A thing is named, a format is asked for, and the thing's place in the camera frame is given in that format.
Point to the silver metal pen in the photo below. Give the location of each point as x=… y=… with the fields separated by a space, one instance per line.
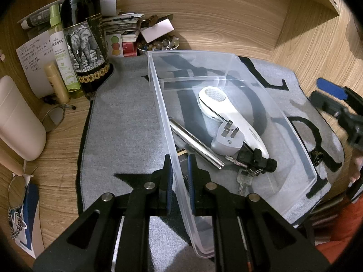
x=195 y=144

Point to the white card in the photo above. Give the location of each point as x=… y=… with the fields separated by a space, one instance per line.
x=157 y=29

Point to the bowl of beads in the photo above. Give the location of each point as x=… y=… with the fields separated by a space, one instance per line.
x=158 y=45

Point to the small black round object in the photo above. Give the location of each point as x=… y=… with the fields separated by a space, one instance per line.
x=316 y=157

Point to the small patterned key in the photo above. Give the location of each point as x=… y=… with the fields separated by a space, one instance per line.
x=234 y=161

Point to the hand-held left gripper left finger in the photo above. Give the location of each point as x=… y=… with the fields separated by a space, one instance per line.
x=169 y=175

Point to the black key fob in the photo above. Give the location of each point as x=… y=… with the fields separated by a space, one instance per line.
x=265 y=164

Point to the beige rounded container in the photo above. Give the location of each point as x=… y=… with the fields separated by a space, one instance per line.
x=19 y=119

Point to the silver key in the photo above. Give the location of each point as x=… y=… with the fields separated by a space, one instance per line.
x=244 y=180

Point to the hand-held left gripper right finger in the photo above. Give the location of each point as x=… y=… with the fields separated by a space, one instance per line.
x=191 y=181

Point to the dark elephant-label wine bottle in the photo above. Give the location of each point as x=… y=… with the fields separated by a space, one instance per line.
x=79 y=2

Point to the grey plug adapter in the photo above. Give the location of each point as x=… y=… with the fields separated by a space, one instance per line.
x=227 y=146

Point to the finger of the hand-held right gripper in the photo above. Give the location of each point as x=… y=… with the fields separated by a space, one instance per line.
x=326 y=102
x=330 y=88

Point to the green spray bottle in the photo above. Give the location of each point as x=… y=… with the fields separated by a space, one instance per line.
x=59 y=53

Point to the gold tube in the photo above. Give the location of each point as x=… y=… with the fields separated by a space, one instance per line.
x=56 y=82

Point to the blue and white box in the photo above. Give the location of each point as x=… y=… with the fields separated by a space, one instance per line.
x=31 y=212

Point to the black box with gold edge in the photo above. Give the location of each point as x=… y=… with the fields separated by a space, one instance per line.
x=183 y=158

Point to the handwritten paper note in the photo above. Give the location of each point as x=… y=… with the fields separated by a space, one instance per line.
x=31 y=59

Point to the fruit picture card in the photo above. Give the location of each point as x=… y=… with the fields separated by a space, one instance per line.
x=115 y=45

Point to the orange clothing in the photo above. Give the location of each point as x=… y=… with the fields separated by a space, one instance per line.
x=346 y=226

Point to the grey felt mat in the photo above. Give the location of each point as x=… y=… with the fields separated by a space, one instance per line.
x=122 y=124

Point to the red box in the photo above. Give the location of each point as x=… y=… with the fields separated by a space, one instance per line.
x=129 y=48

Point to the white handheld device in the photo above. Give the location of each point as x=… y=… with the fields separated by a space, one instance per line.
x=249 y=130

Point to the person's right hand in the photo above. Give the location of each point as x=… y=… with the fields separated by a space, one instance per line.
x=358 y=172

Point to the white paper sheet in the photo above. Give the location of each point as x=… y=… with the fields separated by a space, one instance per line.
x=109 y=4

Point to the stack of booklets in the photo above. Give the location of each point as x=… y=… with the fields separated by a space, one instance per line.
x=119 y=24

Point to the clear plastic storage bin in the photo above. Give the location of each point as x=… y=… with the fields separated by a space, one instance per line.
x=167 y=99

